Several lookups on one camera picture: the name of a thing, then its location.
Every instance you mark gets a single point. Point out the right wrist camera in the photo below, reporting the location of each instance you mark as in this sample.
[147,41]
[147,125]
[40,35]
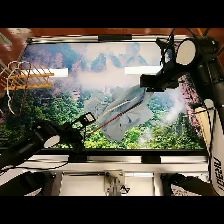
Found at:
[165,50]

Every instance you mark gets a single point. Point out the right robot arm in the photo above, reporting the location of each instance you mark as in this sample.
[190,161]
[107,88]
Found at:
[204,71]

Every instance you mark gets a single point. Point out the silver frame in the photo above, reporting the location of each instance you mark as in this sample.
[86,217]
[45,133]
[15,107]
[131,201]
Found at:
[110,165]

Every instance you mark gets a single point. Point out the light blue shirt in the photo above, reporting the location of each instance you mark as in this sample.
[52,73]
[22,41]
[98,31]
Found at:
[130,115]

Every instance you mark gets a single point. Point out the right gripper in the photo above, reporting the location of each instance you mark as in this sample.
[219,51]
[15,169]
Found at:
[154,81]

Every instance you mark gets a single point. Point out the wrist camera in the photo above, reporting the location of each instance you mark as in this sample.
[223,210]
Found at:
[165,50]
[87,118]

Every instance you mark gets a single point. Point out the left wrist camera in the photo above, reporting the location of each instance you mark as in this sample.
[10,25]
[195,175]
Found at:
[87,118]

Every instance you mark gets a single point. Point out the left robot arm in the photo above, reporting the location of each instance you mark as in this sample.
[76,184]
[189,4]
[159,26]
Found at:
[24,146]

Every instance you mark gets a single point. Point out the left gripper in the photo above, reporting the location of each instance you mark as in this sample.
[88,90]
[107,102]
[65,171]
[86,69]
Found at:
[74,135]

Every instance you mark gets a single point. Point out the brown clothes hanger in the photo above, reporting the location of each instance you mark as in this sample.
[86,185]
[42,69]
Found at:
[115,120]

